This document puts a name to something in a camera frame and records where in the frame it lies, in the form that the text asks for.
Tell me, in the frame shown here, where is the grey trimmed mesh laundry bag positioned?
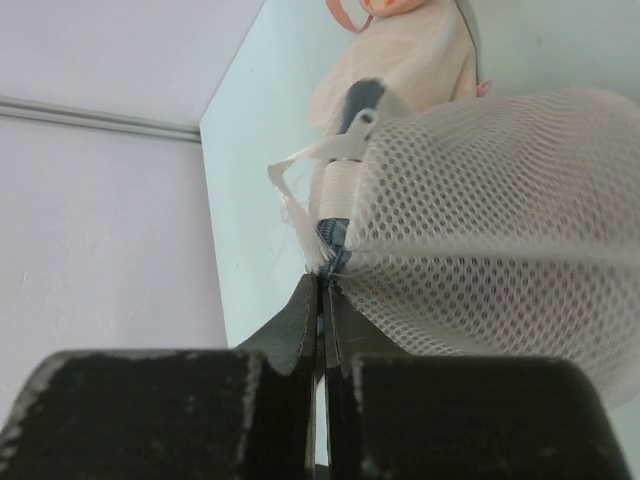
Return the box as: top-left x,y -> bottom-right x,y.
268,89 -> 639,406

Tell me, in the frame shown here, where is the left aluminium frame post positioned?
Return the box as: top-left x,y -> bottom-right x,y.
1,96 -> 201,143

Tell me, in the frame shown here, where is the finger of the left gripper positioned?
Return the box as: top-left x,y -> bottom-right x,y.
338,78 -> 386,134

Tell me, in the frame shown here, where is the pink mesh bag middle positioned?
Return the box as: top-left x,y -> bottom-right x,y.
309,0 -> 491,133

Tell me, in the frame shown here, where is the floral orange laundry bag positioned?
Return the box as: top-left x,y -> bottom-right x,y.
325,0 -> 424,34

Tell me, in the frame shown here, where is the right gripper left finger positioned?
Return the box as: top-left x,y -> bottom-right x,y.
1,275 -> 318,479

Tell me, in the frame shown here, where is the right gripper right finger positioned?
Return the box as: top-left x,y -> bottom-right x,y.
322,284 -> 631,479

